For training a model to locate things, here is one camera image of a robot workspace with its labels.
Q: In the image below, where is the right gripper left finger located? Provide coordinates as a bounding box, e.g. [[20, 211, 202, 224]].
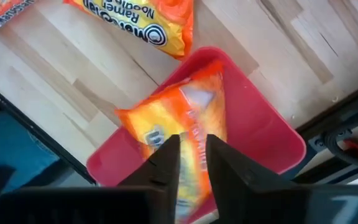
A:
[[119, 134, 181, 224]]

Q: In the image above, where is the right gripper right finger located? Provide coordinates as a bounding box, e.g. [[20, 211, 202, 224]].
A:
[[206, 134, 310, 224]]

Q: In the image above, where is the red plastic bin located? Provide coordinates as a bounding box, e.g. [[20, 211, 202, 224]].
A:
[[85, 45, 307, 224]]

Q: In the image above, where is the blue fabric object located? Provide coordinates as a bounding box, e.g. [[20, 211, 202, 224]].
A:
[[0, 93, 60, 195]]

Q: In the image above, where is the thick black cable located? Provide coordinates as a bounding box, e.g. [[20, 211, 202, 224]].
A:
[[321, 126, 358, 170]]

